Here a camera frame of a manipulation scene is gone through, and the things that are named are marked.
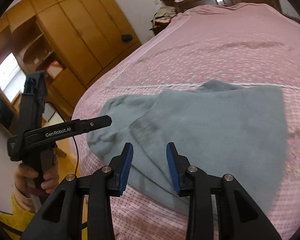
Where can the person's left hand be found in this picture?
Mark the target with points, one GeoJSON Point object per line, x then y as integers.
{"type": "Point", "coordinates": [23, 173]}

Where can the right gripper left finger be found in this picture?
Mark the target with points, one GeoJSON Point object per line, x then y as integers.
{"type": "Point", "coordinates": [60, 217]}

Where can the black bag on wardrobe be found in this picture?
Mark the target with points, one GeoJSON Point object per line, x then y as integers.
{"type": "Point", "coordinates": [126, 38]}

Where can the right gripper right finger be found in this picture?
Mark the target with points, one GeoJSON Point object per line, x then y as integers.
{"type": "Point", "coordinates": [218, 205]}

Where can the yellow sleeve forearm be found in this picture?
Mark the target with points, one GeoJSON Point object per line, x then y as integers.
{"type": "Point", "coordinates": [23, 212]}

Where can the brown wooden wardrobe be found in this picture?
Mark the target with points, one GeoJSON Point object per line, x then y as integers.
{"type": "Point", "coordinates": [74, 41]}

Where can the bright window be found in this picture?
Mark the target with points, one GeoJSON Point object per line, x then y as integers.
{"type": "Point", "coordinates": [12, 77]}

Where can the pile of clothes on nightstand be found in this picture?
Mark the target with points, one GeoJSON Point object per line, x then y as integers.
{"type": "Point", "coordinates": [163, 18]}

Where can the grey fleece pants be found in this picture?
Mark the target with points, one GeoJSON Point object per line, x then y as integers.
{"type": "Point", "coordinates": [219, 127]}

